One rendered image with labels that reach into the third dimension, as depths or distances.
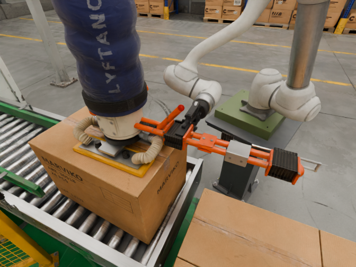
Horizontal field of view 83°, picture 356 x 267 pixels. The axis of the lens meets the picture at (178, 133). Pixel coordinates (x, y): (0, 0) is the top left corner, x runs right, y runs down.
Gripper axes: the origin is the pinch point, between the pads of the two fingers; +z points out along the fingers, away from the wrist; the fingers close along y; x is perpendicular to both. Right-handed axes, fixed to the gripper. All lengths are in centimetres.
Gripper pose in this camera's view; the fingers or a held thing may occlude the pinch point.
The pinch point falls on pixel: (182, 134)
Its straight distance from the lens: 72.4
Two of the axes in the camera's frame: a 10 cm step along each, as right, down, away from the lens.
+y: -0.1, 7.7, 6.3
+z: -4.1, 5.7, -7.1
